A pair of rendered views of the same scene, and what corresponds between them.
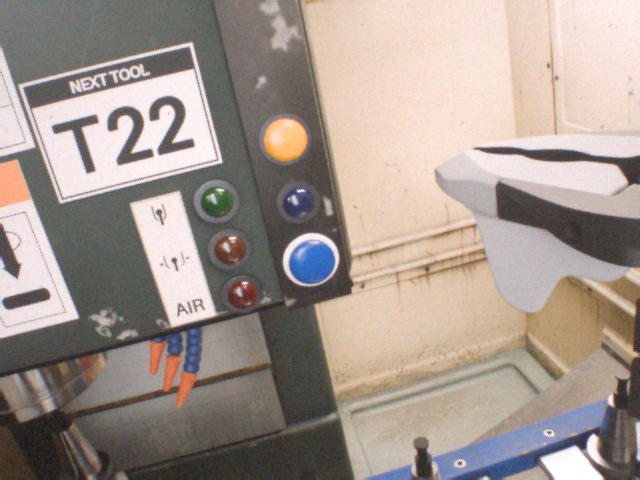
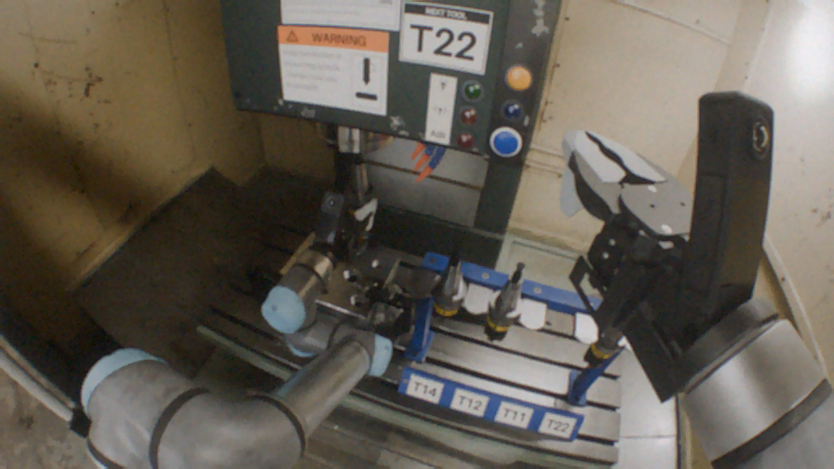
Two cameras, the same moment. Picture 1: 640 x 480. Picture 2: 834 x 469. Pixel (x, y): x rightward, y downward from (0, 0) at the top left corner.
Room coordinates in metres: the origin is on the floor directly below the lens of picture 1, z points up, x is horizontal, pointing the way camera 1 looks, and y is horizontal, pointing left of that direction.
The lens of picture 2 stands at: (-0.07, -0.05, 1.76)
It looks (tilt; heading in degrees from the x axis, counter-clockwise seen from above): 42 degrees down; 22
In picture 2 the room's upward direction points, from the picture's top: 5 degrees clockwise
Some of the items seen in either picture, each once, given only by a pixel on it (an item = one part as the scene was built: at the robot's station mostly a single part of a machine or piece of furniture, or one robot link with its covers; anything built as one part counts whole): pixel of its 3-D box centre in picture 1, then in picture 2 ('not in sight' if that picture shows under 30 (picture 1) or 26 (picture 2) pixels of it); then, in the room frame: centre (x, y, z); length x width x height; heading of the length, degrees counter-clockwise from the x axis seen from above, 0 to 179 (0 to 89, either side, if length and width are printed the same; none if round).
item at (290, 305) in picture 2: not in sight; (292, 300); (0.22, 0.29, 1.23); 0.11 x 0.08 x 0.09; 7
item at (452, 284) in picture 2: not in sight; (452, 274); (0.39, 0.05, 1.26); 0.04 x 0.04 x 0.07
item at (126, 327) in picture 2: not in sight; (208, 267); (0.42, 0.99, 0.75); 0.89 x 0.67 x 0.26; 7
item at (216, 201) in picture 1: (216, 201); (472, 91); (0.32, 0.06, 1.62); 0.02 x 0.01 x 0.02; 97
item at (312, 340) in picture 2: not in sight; (309, 331); (0.22, 0.27, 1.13); 0.11 x 0.08 x 0.11; 98
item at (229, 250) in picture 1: (230, 249); (468, 116); (0.32, 0.06, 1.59); 0.02 x 0.01 x 0.02; 97
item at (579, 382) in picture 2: not in sight; (601, 361); (0.49, -0.32, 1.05); 0.10 x 0.05 x 0.30; 7
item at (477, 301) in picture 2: not in sight; (477, 299); (0.39, 0.00, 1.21); 0.07 x 0.05 x 0.01; 7
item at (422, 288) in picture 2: not in sight; (422, 283); (0.38, 0.11, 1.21); 0.07 x 0.05 x 0.01; 7
